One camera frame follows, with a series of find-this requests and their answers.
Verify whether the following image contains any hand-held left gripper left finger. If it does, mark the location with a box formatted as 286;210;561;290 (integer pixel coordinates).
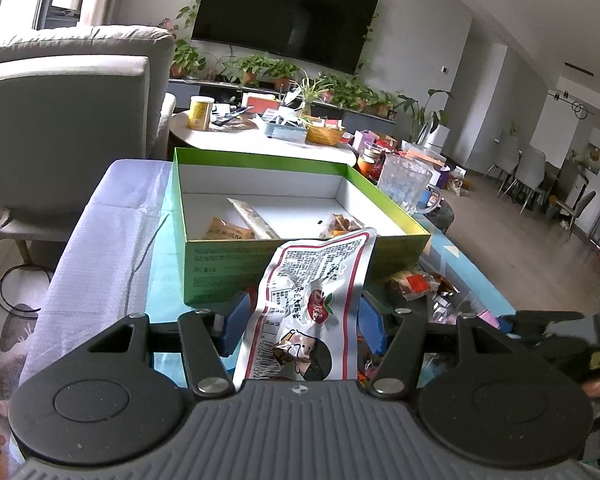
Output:
85;290;253;397

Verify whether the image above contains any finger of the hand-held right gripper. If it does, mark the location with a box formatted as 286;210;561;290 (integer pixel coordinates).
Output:
500;310;588;343

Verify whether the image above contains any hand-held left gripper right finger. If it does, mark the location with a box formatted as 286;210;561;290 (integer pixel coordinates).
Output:
357;290;516;397

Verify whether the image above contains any green cardboard box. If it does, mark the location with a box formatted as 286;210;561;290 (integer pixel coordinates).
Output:
172;147;432;306

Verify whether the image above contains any pile of snack packets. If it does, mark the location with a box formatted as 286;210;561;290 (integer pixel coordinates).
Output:
357;269;511;391

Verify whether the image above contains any white red-label snack bag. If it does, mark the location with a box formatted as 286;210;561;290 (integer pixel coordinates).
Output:
232;227;378;383

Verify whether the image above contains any yellow peanut snack bag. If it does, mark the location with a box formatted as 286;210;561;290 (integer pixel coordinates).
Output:
202;216;256;241

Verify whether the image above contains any long beige snack bag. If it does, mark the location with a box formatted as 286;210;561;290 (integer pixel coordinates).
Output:
227;197;281;240

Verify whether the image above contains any brown clear snack bag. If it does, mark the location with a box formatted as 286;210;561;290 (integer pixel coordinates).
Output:
320;212;366;238

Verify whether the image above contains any grey dining chair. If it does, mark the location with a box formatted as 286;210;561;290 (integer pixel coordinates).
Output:
485;135;521;193
510;146;548;211
555;190;597;241

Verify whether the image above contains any dark round table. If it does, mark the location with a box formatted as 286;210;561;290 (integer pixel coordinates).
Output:
420;195;456;233

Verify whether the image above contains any lavender cloth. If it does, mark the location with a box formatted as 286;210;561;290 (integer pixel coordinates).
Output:
19;159;173;386

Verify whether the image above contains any white round table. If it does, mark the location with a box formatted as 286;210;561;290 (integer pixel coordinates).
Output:
169;110;358;166

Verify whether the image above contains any blue plastic tray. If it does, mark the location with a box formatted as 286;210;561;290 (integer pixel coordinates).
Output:
256;110;308;141

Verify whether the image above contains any wicker basket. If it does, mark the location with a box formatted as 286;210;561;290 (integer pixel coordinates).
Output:
305;120;346;147

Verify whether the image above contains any white air purifier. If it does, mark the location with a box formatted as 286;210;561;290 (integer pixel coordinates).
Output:
425;125;451;153

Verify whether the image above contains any yellow can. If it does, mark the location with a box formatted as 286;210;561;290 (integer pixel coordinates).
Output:
187;96;215;131

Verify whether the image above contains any large leaf floor plant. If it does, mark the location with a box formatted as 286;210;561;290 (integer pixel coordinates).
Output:
397;89;453;143

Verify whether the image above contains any spider plant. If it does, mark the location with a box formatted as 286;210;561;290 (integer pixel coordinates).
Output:
290;72;331;116

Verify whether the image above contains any floral rug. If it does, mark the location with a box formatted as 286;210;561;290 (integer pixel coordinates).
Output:
0;320;36;480

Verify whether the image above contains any row of potted plants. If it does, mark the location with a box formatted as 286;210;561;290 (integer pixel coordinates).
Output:
170;40;398;118

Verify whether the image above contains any grey armchair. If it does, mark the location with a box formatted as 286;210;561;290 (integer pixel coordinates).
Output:
0;24;178;266

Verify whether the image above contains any wall picture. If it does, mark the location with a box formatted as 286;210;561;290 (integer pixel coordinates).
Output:
577;142;600;173

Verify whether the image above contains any black floor cable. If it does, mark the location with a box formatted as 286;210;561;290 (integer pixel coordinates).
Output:
0;265;53;318

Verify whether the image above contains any black wall television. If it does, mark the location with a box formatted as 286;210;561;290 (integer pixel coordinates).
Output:
191;0;381;76

